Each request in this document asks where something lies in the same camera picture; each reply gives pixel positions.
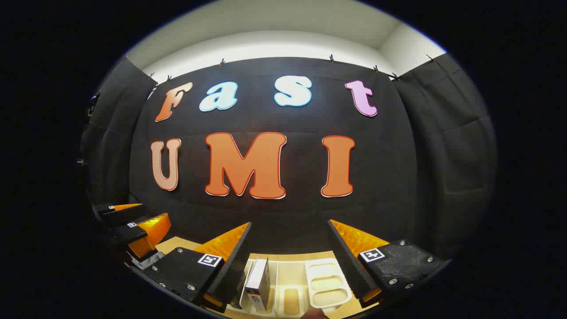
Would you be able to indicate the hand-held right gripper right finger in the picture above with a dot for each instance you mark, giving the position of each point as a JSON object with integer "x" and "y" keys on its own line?
{"x": 347, "y": 261}

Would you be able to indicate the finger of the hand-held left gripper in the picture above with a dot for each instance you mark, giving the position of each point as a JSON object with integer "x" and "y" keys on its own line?
{"x": 117, "y": 216}
{"x": 150, "y": 232}

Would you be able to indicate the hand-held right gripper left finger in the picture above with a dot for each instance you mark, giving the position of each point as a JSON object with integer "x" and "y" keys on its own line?
{"x": 234, "y": 261}

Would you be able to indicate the cream plastic bookshelf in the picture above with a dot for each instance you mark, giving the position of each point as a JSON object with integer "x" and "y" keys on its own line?
{"x": 328, "y": 283}

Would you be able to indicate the blue picture cover book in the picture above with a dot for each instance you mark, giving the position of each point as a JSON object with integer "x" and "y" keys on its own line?
{"x": 258, "y": 283}

